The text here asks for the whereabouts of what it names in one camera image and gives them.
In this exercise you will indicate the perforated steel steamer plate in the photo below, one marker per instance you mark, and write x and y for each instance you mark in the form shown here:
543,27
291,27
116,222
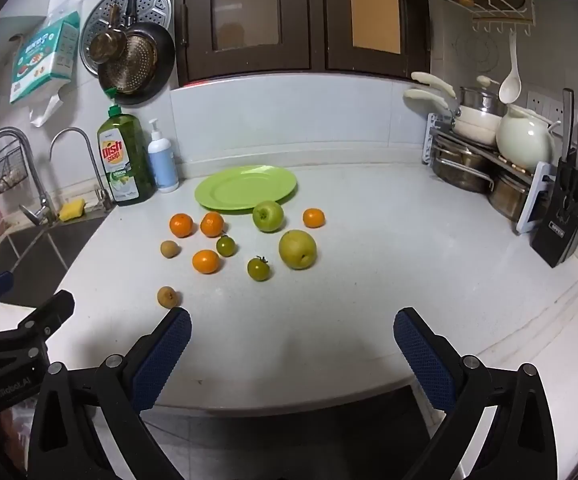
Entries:
151,2

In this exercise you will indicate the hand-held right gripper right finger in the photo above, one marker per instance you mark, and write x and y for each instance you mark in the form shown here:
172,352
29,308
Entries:
424,360

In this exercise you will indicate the brass colander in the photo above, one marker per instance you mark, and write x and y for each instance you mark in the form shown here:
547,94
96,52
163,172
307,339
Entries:
131,67

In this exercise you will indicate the steel sink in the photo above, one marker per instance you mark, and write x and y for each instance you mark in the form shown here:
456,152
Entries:
29,255

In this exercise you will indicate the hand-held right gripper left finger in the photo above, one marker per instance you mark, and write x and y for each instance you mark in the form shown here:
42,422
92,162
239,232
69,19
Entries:
164,355

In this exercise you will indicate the yellow sponge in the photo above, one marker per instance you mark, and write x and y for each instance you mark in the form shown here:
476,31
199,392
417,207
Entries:
71,210

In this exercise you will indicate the large steel faucet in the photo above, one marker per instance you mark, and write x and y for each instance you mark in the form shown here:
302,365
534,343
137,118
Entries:
29,160

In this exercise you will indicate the black knife block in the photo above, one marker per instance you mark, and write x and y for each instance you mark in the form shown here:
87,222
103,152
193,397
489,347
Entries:
561,220

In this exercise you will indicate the small brass pot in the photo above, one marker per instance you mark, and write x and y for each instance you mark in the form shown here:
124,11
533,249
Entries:
106,42

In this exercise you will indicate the green tomato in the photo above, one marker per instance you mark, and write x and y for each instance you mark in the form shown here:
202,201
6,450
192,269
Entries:
258,269
226,246

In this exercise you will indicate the green and white carton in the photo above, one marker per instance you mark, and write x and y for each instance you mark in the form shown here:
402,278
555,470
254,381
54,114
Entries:
44,57

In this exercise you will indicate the white plastic bag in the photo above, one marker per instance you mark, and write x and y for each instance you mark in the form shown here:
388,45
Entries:
46,107

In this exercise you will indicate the green dish soap bottle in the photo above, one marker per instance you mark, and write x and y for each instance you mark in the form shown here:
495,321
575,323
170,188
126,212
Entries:
124,160

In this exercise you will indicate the white pump bottle blue label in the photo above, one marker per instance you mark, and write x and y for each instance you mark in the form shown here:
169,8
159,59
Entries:
163,165

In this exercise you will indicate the green plate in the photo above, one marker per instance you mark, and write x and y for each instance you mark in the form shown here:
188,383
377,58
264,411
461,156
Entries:
239,187

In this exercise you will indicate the yellow pear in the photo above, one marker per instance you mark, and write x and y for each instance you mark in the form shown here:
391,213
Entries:
297,250

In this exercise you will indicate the small brown fruit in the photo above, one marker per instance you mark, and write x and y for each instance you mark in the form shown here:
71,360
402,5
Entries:
167,297
169,249

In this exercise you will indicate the green apple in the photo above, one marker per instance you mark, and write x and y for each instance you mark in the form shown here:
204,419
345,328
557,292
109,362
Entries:
268,216

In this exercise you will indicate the orange tangerine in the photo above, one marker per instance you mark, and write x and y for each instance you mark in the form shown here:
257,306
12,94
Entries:
314,218
181,225
212,224
205,262

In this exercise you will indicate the white ceramic jug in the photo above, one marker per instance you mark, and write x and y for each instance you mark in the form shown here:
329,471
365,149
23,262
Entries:
521,140

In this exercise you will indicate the dark wooden cabinet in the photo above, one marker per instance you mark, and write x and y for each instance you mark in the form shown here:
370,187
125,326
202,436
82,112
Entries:
319,15

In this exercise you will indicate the white ladle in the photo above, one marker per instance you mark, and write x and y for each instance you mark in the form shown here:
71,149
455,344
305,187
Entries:
509,87

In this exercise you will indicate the white wall socket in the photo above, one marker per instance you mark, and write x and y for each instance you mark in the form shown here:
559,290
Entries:
539,102

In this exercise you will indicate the grey pot rack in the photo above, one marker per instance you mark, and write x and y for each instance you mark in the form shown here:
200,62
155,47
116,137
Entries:
536,200

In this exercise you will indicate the black frying pan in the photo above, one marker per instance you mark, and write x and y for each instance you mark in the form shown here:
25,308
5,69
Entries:
165,60

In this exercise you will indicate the steel pot with lid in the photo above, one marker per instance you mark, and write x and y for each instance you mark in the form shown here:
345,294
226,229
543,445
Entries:
476,97

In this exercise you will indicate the thin steel faucet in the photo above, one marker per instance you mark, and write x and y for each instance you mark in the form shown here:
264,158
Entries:
91,160

